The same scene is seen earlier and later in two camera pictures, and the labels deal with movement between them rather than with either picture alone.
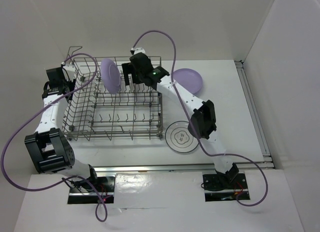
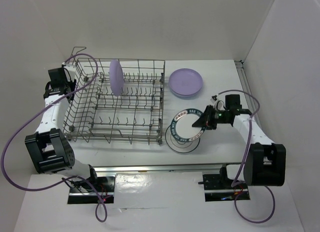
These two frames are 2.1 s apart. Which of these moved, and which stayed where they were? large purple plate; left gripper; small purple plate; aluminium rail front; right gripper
Moved: large purple plate; right gripper
Stayed: aluminium rail front; small purple plate; left gripper
